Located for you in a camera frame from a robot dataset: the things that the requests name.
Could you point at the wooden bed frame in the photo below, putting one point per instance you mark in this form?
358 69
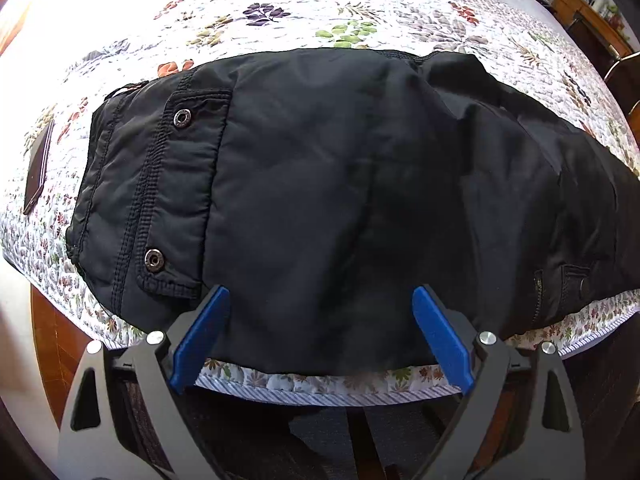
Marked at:
55 360

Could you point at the dark brown wallet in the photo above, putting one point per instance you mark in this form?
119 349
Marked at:
39 167

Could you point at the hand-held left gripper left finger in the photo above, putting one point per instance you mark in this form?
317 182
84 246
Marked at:
197 335

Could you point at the wooden side table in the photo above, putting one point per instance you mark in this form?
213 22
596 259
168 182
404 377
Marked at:
597 30

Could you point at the black jacket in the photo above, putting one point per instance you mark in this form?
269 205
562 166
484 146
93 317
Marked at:
320 200

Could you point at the floral quilted bedspread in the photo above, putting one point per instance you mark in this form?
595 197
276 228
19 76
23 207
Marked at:
310 15

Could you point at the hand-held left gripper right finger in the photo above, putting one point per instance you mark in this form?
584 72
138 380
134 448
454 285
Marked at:
442 335

